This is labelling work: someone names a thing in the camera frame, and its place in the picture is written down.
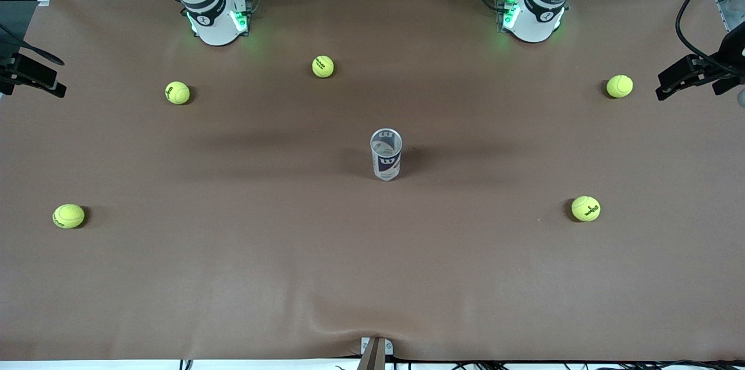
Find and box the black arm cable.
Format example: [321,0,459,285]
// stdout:
[675,0,745,77]
[0,24,66,66]

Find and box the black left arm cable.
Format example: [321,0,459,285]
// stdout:
[675,0,745,77]

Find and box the clear plastic bag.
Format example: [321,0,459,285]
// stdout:
[715,0,745,39]

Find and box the grey metal clamp bracket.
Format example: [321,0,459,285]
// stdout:
[360,336,394,357]

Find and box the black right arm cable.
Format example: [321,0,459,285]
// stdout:
[0,24,66,66]

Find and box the yellow-green tennis ball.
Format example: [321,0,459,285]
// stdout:
[165,81,191,105]
[52,204,86,229]
[571,195,601,222]
[606,74,634,99]
[311,55,336,79]

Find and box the small green-lit control box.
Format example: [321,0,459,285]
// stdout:
[495,0,520,32]
[232,0,253,33]

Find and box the brown table mat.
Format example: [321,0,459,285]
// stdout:
[0,0,745,362]

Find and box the brown slanted bar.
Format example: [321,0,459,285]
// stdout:
[356,337,386,370]

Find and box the white blue tennis ball can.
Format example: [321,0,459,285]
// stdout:
[370,128,403,182]

